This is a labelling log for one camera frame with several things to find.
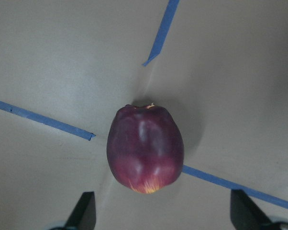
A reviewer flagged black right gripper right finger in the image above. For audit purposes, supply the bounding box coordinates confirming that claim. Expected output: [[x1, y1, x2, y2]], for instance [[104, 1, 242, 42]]
[[230, 189, 277, 230]]

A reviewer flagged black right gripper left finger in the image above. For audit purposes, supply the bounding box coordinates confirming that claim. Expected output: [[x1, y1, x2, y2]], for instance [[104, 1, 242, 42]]
[[64, 191, 96, 230]]

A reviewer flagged dark purple apple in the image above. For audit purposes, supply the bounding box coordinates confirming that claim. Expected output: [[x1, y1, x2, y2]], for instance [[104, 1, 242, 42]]
[[106, 104, 184, 194]]

